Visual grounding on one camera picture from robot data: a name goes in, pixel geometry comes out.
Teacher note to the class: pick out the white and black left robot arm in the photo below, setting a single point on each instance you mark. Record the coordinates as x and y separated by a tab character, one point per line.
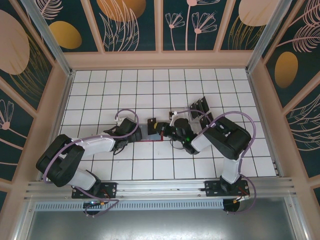
97	145

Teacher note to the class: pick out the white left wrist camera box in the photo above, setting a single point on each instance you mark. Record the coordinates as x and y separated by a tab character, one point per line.
118	120

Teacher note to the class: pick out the aluminium mounting rail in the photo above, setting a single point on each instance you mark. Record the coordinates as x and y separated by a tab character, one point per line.
160	186

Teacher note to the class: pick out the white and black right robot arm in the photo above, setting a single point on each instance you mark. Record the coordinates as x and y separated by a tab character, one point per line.
232	140

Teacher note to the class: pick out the aluminium table side rail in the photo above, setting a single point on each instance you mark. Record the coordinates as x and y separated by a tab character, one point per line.
263	120
59	120

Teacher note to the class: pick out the tray of black blocks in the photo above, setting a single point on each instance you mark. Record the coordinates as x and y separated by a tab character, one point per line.
196	126

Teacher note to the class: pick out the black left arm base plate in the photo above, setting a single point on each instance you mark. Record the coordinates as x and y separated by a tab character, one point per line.
110	187

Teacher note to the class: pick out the grey metal panel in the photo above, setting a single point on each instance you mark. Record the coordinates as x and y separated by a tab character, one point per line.
160	225

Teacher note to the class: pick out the aluminium frame post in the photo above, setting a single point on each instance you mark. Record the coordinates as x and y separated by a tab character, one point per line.
46	35
267	35

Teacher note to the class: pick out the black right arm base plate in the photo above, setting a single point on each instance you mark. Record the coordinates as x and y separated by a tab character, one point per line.
212	188

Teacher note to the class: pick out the yellow power connector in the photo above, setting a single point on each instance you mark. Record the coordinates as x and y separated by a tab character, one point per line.
102	204
236	200

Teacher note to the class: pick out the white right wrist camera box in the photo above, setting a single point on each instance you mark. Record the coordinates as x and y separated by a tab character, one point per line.
173	120

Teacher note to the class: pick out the red leather card holder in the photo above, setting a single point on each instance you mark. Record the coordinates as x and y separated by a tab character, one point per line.
144	135

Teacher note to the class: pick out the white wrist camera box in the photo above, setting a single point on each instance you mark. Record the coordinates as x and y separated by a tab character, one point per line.
173	120
118	120

